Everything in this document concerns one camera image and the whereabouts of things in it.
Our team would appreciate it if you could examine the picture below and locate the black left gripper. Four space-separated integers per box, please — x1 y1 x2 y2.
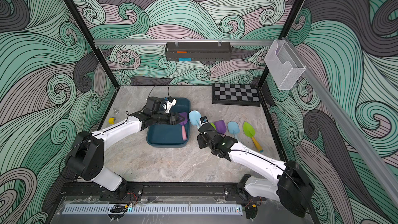
152 112 185 126

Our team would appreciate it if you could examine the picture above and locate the purple shovel pink handle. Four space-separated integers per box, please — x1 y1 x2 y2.
214 120 227 134
179 112 188 141

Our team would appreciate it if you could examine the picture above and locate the light blue shovel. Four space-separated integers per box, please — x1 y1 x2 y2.
188 111 202 129
227 121 240 141

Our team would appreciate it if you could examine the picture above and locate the dark teal storage box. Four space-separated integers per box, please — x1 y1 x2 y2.
146 97 191 148

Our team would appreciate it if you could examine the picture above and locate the green shovel yellow handle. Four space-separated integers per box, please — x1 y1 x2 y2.
243 122 263 152

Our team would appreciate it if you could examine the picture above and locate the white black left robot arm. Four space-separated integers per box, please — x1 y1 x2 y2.
64 96 185 192

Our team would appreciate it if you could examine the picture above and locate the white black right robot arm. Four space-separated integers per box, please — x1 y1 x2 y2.
198 123 315 218

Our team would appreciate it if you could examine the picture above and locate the black white chessboard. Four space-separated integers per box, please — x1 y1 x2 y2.
211 84 261 107

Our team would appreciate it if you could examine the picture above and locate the white perforated strip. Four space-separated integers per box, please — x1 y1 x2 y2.
61 204 243 216

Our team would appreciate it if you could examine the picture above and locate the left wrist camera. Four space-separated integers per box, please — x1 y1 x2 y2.
163 97 177 114

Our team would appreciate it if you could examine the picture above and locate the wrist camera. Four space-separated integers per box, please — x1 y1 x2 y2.
163 97 177 114
200 116 208 125

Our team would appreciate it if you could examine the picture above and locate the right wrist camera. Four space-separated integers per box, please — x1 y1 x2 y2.
200 116 208 125

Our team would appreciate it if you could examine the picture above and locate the black wall shelf tray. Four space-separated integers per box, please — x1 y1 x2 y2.
165 42 232 63

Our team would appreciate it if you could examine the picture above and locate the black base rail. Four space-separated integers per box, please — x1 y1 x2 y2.
60 181 266 203

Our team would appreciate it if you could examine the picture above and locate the clear acrylic wall holder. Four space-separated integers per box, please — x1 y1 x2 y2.
264 39 306 91

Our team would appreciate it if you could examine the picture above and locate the aluminium back rail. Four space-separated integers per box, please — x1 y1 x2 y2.
93 38 273 46

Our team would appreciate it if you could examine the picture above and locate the aluminium rail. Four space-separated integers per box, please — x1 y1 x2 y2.
93 38 273 46
284 37 398 207

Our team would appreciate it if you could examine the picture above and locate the aluminium right rail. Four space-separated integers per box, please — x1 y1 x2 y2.
284 37 398 207

